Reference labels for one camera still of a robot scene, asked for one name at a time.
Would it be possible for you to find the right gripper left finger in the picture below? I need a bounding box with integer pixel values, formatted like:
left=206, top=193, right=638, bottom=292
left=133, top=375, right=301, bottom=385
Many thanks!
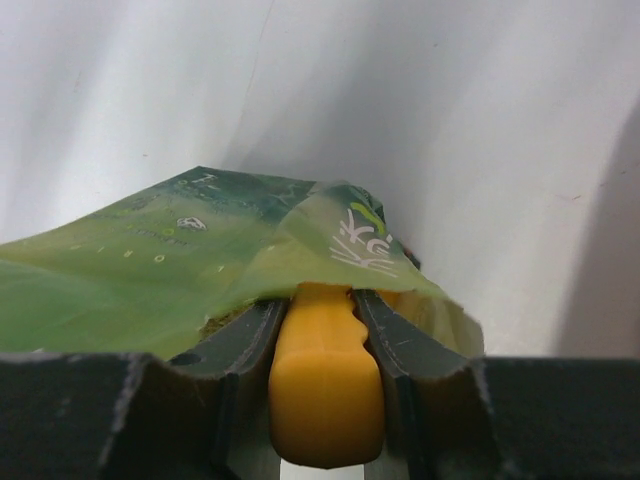
left=1, top=300, right=288, bottom=479

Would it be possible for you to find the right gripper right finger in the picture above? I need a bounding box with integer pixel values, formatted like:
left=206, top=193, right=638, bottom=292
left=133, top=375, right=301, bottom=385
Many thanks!
left=352, top=290, right=639, bottom=479

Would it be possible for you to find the orange plastic scoop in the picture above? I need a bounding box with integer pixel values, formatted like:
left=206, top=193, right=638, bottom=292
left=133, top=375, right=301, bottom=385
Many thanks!
left=268, top=283, right=385, bottom=469

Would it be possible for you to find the green litter bag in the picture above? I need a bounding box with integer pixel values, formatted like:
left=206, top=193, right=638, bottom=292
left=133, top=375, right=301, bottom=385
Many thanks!
left=1, top=167, right=484, bottom=359

